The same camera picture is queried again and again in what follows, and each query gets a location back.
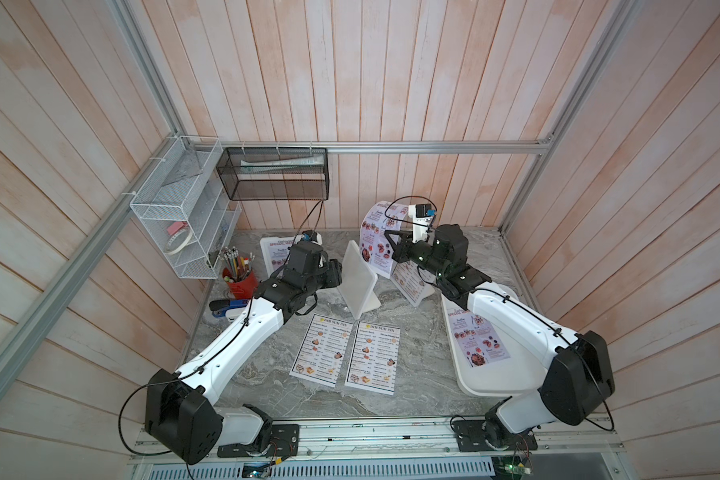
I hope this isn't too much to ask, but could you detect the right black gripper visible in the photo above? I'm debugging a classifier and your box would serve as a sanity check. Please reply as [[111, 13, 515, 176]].
[[385, 230, 450, 285]]

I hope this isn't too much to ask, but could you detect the old dim sum menu sheet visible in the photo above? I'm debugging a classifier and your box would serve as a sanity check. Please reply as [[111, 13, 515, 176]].
[[345, 322, 401, 395]]

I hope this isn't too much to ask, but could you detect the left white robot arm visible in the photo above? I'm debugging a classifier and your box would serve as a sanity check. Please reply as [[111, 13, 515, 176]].
[[145, 230, 342, 465]]

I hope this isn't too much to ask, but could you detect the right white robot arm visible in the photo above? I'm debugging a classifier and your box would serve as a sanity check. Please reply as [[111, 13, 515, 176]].
[[384, 224, 615, 450]]

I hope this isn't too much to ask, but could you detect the pink menu sheet in tray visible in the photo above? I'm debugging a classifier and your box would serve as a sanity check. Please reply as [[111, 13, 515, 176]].
[[447, 309, 511, 367]]

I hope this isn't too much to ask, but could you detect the red pencil cup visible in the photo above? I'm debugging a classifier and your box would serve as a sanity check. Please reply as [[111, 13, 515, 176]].
[[220, 247, 258, 300]]

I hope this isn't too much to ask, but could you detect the blue white stapler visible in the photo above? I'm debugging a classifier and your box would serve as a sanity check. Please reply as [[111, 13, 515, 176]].
[[208, 299, 249, 321]]

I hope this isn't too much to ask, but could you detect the white plastic tray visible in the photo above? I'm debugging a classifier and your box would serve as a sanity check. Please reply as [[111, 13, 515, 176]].
[[441, 298, 546, 398]]

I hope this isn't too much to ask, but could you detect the white tape roll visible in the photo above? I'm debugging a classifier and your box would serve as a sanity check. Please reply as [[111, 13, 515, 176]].
[[164, 226, 194, 256]]

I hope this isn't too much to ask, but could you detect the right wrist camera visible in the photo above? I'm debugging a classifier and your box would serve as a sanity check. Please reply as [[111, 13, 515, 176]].
[[408, 203, 436, 242]]

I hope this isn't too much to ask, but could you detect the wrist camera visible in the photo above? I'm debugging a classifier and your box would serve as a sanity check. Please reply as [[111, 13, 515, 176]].
[[408, 203, 436, 242], [299, 230, 323, 245]]

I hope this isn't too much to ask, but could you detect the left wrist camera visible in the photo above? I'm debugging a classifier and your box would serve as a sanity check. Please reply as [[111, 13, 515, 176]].
[[299, 230, 323, 245]]

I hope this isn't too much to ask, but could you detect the black mesh wall basket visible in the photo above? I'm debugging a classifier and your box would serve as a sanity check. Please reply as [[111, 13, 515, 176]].
[[216, 147, 330, 201]]

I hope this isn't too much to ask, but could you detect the white wire wall shelf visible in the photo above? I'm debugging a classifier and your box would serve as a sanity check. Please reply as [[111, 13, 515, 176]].
[[130, 135, 241, 280]]

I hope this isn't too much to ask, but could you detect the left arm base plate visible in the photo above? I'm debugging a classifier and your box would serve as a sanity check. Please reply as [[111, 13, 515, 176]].
[[217, 423, 300, 460]]

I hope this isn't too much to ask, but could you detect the aluminium rail base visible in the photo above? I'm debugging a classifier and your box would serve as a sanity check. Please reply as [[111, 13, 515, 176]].
[[128, 412, 626, 466]]

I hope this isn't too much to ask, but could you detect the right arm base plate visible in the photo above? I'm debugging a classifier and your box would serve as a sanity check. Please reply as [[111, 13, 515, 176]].
[[449, 415, 538, 453]]

